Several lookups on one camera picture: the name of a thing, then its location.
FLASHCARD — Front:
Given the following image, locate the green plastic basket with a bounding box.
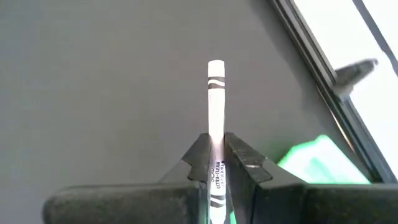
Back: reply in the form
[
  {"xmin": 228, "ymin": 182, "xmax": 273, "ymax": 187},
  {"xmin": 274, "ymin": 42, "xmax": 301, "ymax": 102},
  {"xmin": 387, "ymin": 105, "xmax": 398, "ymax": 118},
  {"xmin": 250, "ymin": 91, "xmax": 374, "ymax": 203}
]
[{"xmin": 229, "ymin": 134, "xmax": 373, "ymax": 224}]

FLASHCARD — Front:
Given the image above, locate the black table mat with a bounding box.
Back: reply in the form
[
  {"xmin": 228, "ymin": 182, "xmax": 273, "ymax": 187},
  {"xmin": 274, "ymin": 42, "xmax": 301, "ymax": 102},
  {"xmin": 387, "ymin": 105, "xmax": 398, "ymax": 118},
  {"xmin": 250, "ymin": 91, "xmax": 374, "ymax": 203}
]
[{"xmin": 0, "ymin": 0, "xmax": 379, "ymax": 224}]

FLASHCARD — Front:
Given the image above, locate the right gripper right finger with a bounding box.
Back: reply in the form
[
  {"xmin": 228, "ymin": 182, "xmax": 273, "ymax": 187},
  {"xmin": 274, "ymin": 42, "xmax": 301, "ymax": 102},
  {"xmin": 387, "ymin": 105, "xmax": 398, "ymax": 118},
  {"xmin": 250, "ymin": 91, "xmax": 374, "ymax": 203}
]
[{"xmin": 223, "ymin": 132, "xmax": 398, "ymax": 224}]

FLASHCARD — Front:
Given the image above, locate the black frame bracket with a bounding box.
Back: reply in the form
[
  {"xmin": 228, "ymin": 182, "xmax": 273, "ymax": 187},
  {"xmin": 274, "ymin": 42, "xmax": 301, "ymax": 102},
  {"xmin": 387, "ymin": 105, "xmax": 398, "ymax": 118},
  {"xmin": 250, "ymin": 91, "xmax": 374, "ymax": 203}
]
[{"xmin": 333, "ymin": 58, "xmax": 379, "ymax": 96}]

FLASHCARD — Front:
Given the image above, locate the black metal table frame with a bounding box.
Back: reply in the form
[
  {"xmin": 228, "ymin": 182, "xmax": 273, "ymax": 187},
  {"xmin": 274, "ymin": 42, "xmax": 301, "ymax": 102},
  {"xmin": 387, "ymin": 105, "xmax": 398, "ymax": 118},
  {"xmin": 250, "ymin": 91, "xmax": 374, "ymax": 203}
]
[{"xmin": 269, "ymin": 0, "xmax": 398, "ymax": 184}]

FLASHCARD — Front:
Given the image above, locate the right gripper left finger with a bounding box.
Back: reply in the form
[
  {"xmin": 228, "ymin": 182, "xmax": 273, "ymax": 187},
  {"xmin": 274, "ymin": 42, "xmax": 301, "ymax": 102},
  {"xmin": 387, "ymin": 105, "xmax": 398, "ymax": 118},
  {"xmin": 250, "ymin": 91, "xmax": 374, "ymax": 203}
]
[{"xmin": 42, "ymin": 133, "xmax": 216, "ymax": 224}]

